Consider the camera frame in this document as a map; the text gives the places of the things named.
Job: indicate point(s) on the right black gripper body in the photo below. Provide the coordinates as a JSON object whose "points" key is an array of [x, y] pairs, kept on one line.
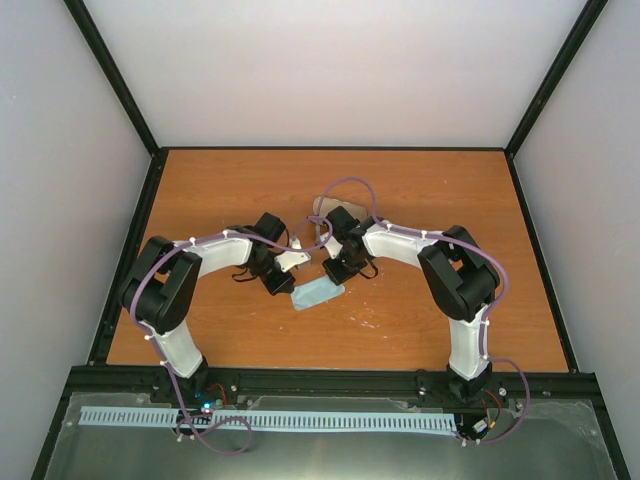
{"points": [[346, 269]]}

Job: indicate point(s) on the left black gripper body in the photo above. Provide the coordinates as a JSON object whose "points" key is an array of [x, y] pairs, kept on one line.
{"points": [[273, 284]]}

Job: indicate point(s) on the light blue cleaning cloth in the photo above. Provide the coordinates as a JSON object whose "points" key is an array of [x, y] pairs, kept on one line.
{"points": [[314, 293]]}

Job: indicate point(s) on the brown striped glasses case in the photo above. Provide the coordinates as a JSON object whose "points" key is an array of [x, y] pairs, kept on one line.
{"points": [[336, 214]]}

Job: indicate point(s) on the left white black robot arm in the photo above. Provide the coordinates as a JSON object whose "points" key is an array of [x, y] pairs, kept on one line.
{"points": [[158, 290]]}

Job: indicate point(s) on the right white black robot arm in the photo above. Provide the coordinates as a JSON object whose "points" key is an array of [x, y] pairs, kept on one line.
{"points": [[462, 282]]}

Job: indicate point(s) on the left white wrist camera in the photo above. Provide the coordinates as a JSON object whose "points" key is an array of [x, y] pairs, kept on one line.
{"points": [[293, 258]]}

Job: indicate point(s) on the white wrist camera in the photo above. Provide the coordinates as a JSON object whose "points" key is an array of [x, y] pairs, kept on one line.
{"points": [[333, 247], [293, 258]]}

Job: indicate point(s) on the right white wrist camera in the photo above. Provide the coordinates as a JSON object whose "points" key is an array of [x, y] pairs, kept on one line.
{"points": [[333, 247]]}

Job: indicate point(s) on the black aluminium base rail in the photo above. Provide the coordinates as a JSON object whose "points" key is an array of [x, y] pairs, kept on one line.
{"points": [[420, 388]]}

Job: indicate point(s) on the light blue slotted cable duct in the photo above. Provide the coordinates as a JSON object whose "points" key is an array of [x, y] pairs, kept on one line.
{"points": [[273, 421]]}

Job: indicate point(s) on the left black frame post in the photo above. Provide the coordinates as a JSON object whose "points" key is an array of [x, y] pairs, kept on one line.
{"points": [[100, 51]]}

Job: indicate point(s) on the black frame post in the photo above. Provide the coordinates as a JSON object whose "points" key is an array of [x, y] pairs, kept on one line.
{"points": [[100, 51], [570, 47]]}

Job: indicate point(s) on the right black frame post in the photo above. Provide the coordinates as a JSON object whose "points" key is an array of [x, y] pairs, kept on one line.
{"points": [[570, 47]]}

